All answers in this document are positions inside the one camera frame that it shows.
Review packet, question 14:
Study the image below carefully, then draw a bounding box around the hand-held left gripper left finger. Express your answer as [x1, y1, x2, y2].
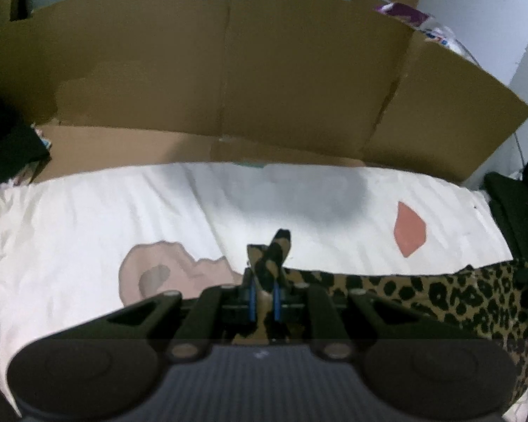
[108, 268, 258, 358]

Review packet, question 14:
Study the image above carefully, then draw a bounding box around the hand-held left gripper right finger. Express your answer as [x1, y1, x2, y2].
[272, 279, 416, 359]

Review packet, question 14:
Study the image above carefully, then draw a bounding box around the leopard print garment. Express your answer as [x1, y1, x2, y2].
[232, 228, 528, 406]

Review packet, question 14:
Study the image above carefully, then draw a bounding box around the cream printed blanket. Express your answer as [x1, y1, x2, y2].
[0, 162, 516, 415]

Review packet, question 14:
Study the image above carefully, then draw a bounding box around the brown cardboard sheet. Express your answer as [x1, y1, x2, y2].
[0, 0, 528, 185]

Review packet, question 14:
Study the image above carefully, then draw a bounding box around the black folded garment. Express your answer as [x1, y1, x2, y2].
[484, 171, 528, 274]

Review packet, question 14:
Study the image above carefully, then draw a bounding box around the small black cloth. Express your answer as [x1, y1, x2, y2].
[0, 96, 52, 185]

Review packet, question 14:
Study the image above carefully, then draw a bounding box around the purple white refill pouch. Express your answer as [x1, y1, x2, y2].
[373, 2, 455, 50]

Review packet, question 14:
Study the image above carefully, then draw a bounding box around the thin white cable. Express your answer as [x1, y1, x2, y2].
[461, 43, 528, 173]

